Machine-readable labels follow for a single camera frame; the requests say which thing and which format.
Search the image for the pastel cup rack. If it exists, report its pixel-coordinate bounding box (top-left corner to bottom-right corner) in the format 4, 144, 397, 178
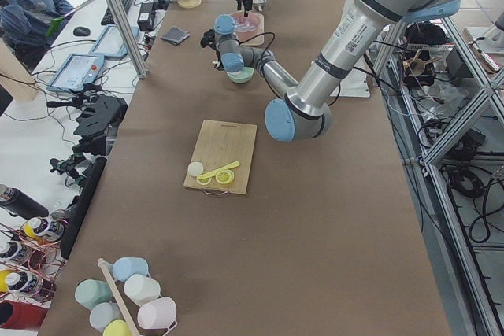
74, 257, 178, 335

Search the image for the green ceramic bowl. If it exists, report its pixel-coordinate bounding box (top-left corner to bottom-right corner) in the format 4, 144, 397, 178
227, 67, 254, 84

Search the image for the lemon slice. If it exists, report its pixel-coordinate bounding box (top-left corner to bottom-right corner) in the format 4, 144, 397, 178
196, 177, 212, 186
215, 169, 235, 186

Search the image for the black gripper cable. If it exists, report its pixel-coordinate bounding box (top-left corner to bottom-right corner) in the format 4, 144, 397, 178
255, 31, 276, 62

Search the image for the pink bowl of ice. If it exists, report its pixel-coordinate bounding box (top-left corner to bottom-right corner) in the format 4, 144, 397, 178
230, 11, 264, 42

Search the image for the teach pendant tablet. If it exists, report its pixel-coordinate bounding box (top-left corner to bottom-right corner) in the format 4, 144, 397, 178
46, 54, 105, 93
89, 24, 128, 59

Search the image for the seated person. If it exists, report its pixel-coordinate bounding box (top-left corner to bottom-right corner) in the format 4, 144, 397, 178
1, 0, 74, 46

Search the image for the beige rectangular tray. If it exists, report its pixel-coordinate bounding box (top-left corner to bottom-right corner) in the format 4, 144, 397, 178
241, 29, 265, 46

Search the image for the wooden cutting board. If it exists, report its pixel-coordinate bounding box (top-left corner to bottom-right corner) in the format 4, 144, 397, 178
183, 120, 257, 195

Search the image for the grey folded cloth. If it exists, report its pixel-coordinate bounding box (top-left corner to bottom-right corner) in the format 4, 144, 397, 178
161, 26, 191, 46

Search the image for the black monitor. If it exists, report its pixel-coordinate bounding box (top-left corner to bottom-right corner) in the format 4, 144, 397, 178
60, 157, 107, 260

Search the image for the yellow plastic knife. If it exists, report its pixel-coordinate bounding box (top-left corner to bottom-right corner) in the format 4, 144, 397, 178
197, 161, 240, 180

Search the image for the steel ice scoop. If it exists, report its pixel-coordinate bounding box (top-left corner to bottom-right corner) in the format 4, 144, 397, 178
252, 0, 267, 13

